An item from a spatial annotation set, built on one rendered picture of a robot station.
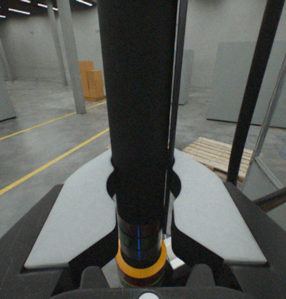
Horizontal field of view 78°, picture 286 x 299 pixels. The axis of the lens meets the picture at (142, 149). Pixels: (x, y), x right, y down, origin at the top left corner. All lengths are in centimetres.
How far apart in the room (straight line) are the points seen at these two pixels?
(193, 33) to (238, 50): 714
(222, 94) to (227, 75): 49
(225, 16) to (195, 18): 152
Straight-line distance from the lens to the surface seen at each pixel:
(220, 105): 567
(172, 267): 20
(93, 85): 833
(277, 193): 30
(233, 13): 1235
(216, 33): 1228
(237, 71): 554
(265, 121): 157
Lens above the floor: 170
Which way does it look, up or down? 28 degrees down
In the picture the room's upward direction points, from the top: straight up
